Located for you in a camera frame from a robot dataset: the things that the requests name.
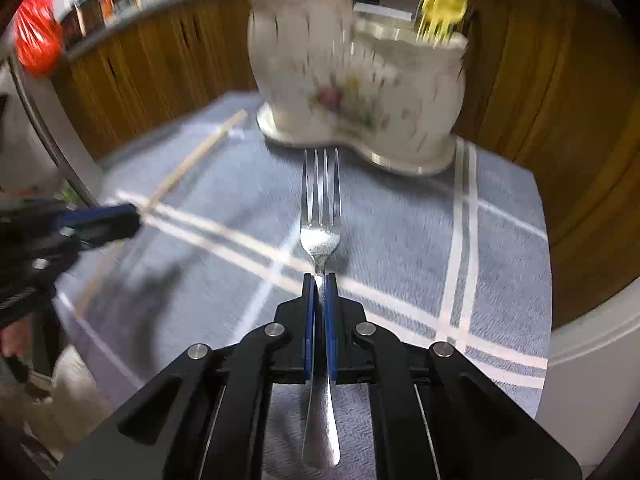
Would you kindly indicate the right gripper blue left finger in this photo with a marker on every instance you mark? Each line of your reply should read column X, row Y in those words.
column 204, row 415

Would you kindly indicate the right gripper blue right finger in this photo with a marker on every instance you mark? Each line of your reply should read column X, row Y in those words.
column 434, row 414

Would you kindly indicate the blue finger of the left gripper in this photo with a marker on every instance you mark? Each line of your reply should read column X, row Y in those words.
column 98, row 226

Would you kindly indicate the silver fork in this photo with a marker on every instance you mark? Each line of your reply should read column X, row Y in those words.
column 320, row 235

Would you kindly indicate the yellow green plastic spoon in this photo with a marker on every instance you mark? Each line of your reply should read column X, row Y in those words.
column 425, row 25

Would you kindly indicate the person's left hand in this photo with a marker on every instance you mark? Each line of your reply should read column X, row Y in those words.
column 16, row 339

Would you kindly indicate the red plastic bag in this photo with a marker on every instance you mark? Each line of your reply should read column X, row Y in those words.
column 38, row 37

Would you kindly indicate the cream ceramic utensil holder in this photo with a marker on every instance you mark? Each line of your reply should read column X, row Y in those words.
column 333, row 76

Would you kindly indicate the wooden cabinet door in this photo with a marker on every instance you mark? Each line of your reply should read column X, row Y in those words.
column 553, row 85

